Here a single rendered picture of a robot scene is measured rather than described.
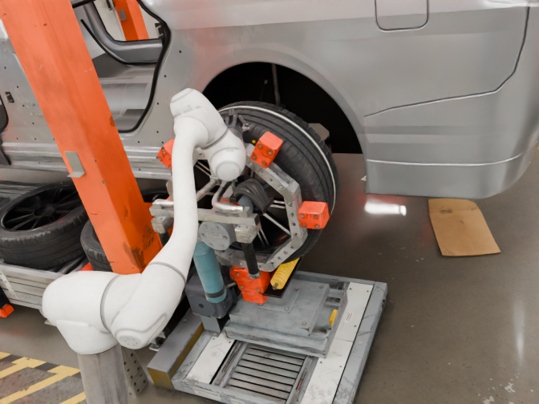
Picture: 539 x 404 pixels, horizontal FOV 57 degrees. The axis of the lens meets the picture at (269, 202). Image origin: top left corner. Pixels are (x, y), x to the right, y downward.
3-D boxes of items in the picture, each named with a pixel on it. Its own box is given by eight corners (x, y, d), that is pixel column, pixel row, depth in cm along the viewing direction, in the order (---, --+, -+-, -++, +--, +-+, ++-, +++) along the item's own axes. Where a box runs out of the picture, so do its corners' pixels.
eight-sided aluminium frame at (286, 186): (314, 267, 196) (293, 143, 168) (308, 278, 191) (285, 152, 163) (197, 252, 219) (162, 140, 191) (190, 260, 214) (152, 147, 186)
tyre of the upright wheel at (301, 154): (205, 75, 197) (191, 199, 240) (173, 98, 180) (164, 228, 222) (361, 136, 185) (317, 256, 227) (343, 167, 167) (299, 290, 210)
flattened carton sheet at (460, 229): (474, 199, 313) (474, 195, 311) (501, 254, 267) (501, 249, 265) (425, 204, 319) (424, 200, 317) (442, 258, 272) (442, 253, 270)
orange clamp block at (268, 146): (274, 159, 176) (284, 140, 170) (265, 170, 170) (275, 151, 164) (257, 148, 176) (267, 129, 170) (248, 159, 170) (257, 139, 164)
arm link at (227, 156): (253, 151, 157) (228, 119, 151) (253, 176, 144) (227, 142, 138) (224, 168, 160) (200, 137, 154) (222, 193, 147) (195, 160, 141)
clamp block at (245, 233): (261, 228, 168) (259, 214, 165) (250, 244, 161) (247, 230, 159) (249, 226, 170) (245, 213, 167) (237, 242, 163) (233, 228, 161)
